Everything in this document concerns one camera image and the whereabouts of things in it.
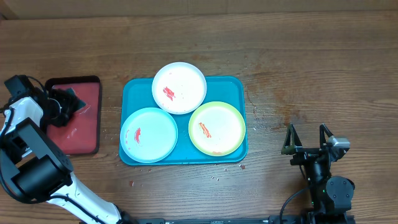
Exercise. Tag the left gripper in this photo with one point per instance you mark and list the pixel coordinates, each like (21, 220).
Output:
(63, 117)

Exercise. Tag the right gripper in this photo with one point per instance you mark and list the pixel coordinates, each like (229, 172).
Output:
(293, 146)

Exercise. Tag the dark green sponge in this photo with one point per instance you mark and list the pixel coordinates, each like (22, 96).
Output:
(80, 104)

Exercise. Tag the light blue plate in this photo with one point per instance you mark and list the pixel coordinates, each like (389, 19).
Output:
(148, 135)

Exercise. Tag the white plate with red stain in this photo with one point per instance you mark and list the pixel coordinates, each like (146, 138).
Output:
(179, 88)

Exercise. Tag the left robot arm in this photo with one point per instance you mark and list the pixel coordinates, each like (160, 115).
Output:
(35, 170)

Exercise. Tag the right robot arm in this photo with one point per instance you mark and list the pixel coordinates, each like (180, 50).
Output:
(330, 195)

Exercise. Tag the dark tray with red liquid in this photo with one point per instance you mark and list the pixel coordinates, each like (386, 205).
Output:
(81, 134)

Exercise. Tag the green rimmed yellow plate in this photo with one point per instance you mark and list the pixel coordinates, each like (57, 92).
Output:
(216, 128)

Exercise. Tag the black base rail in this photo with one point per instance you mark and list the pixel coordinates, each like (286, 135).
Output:
(273, 219)

